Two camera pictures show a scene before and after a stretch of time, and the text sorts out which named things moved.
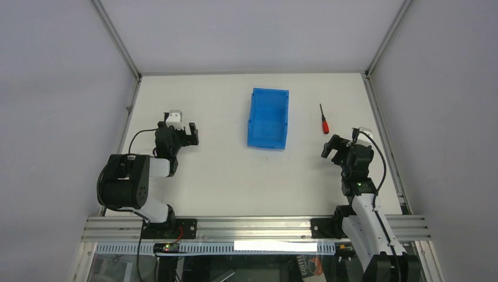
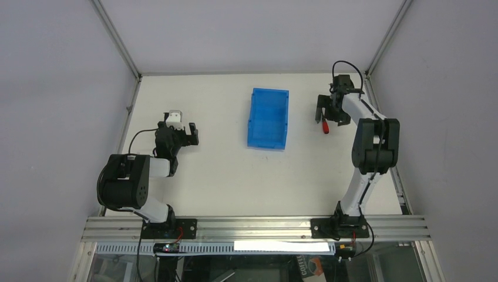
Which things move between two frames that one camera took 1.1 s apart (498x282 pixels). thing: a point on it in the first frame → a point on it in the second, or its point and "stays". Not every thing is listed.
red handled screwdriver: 325,123 stays
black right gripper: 342,150 → 332,113
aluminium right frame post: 405,5 stays
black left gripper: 181,138 stays
